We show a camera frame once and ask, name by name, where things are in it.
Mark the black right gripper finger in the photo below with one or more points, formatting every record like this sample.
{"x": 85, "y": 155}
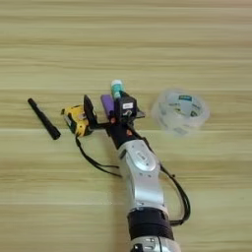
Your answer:
{"x": 89, "y": 113}
{"x": 113, "y": 114}

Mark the black marker pen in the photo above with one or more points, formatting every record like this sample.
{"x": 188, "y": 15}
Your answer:
{"x": 44, "y": 118}

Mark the purple eraser block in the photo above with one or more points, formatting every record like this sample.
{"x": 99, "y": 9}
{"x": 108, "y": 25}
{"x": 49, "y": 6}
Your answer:
{"x": 106, "y": 103}

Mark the green white glue stick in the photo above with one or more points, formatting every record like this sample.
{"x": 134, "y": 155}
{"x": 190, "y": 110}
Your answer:
{"x": 117, "y": 88}

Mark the clear adhesive tape roll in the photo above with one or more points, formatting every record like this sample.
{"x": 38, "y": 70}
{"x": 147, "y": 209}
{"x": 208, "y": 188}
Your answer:
{"x": 160, "y": 114}

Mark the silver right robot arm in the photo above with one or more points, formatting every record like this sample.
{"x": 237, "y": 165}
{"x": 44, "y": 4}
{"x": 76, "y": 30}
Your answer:
{"x": 144, "y": 183}

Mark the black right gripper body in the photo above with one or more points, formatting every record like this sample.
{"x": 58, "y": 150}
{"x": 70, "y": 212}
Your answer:
{"x": 121, "y": 134}

